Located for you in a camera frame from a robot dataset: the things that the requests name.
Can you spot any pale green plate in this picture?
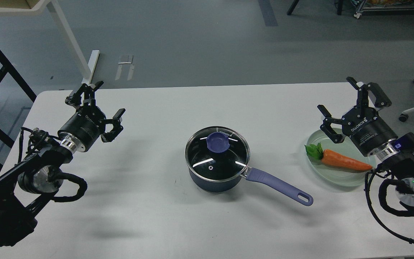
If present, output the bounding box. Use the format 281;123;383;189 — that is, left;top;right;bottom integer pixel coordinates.
306;129;377;187

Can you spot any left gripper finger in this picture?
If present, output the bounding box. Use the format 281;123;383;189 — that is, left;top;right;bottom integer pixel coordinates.
98;108;125;143
65;81;104;110

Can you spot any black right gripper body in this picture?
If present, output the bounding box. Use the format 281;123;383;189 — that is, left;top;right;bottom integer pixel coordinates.
342;108;398;157

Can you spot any orange toy carrot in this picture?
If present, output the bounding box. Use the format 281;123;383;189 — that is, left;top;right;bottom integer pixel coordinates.
304;143;373;172

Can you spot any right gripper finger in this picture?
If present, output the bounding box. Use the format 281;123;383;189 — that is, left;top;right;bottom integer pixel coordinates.
346;77;392;112
317;104;346;143

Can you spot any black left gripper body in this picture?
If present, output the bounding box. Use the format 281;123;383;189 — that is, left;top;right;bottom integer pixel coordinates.
57;105;105;152

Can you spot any black stand leg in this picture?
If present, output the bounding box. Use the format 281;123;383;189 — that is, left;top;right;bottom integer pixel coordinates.
286;0;300;16

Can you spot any white desk frame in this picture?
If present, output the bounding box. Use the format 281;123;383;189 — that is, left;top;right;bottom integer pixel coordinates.
0;0;102;93

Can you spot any metal wheeled cart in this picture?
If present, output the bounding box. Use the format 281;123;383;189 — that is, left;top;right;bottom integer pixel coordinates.
350;0;414;19

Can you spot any glass pot lid blue knob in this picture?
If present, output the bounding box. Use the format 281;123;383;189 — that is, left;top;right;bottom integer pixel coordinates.
185;126;250;181

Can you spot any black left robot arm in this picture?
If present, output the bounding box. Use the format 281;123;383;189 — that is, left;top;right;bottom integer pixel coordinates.
0;81;125;247

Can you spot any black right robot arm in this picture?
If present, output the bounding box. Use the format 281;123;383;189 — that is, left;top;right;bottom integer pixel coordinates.
317;77;414;244

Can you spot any blue saucepan purple handle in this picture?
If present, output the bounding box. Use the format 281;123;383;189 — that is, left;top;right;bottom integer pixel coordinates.
187;158;314;207

